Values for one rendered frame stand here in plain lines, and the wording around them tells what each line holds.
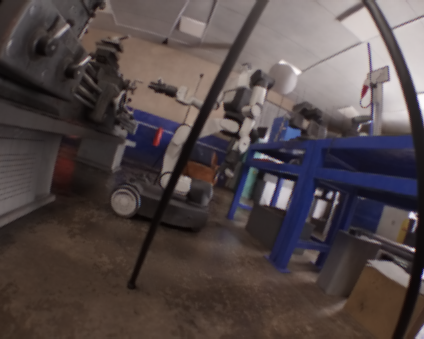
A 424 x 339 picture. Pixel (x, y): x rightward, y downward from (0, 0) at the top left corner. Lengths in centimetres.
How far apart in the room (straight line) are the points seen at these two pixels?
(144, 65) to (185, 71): 120
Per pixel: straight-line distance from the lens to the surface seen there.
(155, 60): 629
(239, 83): 153
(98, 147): 286
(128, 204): 132
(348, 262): 126
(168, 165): 146
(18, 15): 66
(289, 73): 479
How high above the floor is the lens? 47
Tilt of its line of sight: level
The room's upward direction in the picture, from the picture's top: 18 degrees clockwise
